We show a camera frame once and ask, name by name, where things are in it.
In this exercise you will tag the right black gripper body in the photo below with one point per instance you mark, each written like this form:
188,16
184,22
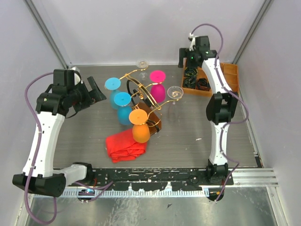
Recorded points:
191,62

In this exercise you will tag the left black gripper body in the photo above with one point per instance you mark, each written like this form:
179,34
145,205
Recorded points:
81,96

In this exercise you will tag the light blue wine glass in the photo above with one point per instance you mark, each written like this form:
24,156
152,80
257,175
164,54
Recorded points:
113,85

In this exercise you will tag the wooden compartment tray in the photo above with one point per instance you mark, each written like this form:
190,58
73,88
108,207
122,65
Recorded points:
195,81

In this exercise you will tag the clear wine glass front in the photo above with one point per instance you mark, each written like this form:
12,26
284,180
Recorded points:
175,93

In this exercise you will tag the red cloth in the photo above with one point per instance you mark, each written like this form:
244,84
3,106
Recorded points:
123,147

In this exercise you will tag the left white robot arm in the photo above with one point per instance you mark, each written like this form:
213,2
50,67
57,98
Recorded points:
66,91

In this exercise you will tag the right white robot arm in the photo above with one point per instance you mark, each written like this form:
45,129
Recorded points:
221,107

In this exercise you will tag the gold wine glass rack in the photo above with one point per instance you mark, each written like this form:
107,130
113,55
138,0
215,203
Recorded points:
147,101

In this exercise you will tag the pink wine glass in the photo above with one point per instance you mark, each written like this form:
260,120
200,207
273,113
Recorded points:
158,90

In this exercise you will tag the orange wine glass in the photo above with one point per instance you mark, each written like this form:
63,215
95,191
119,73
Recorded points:
140,130

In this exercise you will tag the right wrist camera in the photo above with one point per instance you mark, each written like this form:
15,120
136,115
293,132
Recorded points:
192,40

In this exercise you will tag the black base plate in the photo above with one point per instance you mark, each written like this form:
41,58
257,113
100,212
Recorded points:
153,179

